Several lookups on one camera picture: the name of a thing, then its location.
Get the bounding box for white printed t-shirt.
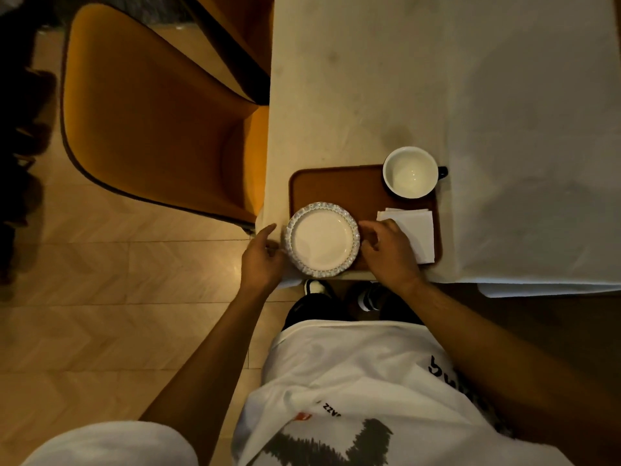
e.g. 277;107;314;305
19;319;575;466

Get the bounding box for dark furniture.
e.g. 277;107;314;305
0;0;58;289

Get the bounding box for white tablecloth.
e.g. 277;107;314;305
255;0;621;299

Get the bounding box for black and white shoe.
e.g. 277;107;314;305
303;279;336;299
355;282;390;312

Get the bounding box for orange upholstered chair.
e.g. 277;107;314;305
60;2;270;229
179;0;275;105

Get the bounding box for white cup with black handle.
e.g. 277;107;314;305
382;146;449;200

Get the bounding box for white folded paper napkin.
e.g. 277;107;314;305
376;208;436;265

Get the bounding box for person's right hand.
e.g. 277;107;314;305
358;218;429;297

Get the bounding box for black trousers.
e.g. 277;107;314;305
282;292;424;331

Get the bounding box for person's right forearm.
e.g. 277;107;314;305
395;278;621;466

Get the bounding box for person's left forearm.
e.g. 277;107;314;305
139;281;272;466

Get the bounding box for brown serving tray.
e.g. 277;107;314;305
289;164;442;273

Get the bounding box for black and white right shoe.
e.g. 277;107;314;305
355;282;390;312

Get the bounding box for black and white left shoe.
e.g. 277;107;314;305
303;279;336;299

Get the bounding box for white plate with patterned rim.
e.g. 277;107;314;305
284;202;361;279

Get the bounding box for person's left hand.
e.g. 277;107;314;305
240;223;290;298

